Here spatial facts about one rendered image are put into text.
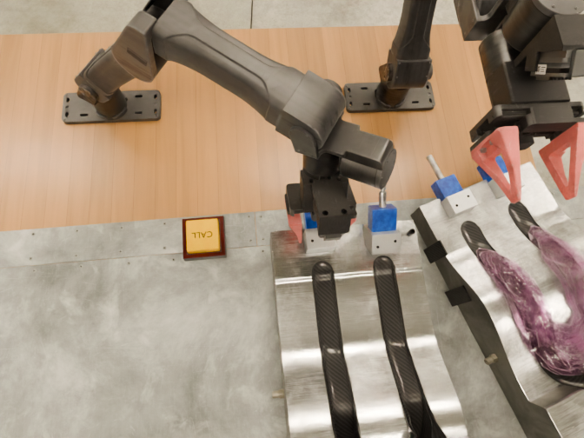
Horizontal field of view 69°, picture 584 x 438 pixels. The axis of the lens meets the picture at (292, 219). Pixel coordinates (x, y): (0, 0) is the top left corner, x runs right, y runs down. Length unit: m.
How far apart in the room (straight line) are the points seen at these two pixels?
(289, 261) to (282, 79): 0.33
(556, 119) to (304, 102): 0.27
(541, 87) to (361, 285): 0.40
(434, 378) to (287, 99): 0.48
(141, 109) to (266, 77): 0.49
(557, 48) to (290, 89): 0.27
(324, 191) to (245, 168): 0.33
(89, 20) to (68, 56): 1.20
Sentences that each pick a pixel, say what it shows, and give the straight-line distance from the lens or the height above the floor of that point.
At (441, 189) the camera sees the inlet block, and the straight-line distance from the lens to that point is 0.87.
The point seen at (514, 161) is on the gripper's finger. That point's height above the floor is 1.22.
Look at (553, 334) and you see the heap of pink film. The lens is 0.85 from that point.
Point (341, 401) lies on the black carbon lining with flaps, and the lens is 0.71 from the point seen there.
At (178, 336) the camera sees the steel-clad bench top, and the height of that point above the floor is 0.80.
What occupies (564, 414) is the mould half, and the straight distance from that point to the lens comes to 0.85.
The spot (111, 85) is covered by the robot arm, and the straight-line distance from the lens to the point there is 0.82.
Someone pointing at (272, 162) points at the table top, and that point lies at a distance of 0.90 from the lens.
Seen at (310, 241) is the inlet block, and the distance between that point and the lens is 0.72.
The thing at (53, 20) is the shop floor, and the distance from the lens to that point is 2.37.
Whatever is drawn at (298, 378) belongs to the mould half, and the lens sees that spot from 0.71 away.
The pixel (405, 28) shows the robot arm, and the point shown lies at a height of 1.00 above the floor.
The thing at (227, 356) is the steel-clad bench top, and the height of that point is 0.80.
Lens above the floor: 1.61
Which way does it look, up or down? 72 degrees down
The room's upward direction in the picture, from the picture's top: 11 degrees clockwise
